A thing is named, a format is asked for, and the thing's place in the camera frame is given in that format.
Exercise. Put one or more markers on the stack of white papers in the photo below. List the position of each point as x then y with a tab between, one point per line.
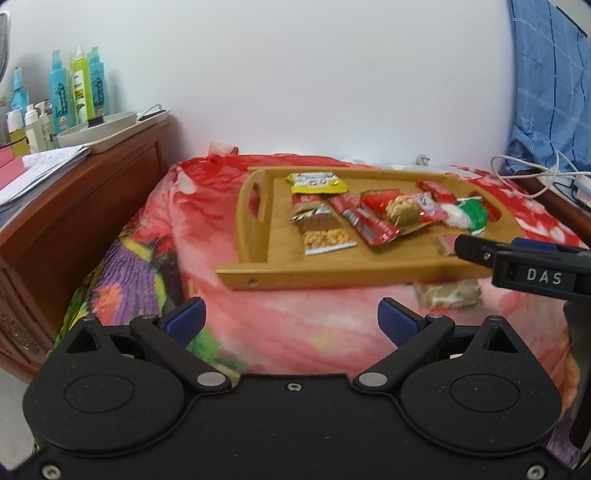
41	168

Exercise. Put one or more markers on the pink book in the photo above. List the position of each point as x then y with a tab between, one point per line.
9	168

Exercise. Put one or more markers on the green spray bottle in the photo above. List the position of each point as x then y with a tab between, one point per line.
78	87

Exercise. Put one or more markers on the beige wafer packet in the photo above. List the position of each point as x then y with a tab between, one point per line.
448	293

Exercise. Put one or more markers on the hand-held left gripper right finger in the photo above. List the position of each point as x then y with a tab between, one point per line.
397	323

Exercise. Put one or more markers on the bamboo serving tray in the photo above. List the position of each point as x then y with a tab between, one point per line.
277	249

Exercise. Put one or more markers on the red gold snack packet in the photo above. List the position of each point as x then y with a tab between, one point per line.
381	201

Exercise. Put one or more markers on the brown wooden cabinet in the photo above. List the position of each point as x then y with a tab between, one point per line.
69	221

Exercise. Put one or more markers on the yellow snack packet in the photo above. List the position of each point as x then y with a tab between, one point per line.
316	183

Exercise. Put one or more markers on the long glossy red packet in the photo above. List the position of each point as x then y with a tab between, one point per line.
374	228

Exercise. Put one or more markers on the small teal spray bottle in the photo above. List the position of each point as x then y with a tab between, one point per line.
21	92

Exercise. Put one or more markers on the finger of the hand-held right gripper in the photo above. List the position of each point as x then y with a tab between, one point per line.
475	249
540	246

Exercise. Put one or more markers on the white blue box device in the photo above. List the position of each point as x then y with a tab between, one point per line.
582	187

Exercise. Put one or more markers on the small pink snack packet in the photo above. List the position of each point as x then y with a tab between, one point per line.
447	243

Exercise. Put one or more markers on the yellow liquid bottle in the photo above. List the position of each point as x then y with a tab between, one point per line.
17	136

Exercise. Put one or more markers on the white candy packet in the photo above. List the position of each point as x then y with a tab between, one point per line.
457	214

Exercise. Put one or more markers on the red floral blanket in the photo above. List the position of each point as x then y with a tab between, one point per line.
300	314

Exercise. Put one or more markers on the red white biscuit packet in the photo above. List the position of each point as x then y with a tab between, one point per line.
406	210

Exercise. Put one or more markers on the dark wooden nightstand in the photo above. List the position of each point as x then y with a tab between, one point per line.
549	196

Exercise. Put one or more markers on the blue plaid shirt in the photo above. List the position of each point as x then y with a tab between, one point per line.
549	69

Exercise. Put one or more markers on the white plug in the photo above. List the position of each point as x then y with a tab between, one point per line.
422	159

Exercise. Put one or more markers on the round white plate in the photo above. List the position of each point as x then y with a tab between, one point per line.
97	134

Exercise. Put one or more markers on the tall teal spray bottle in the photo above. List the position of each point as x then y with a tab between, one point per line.
96	87
62	101

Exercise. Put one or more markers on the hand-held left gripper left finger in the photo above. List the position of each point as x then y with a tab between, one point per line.
187	316

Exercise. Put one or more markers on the small white bottle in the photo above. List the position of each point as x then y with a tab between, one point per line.
46	124
33	131

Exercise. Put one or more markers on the brown peanut bar packet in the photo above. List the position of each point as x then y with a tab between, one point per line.
323	230

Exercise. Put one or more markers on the green snack packet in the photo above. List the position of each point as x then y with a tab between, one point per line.
475	214

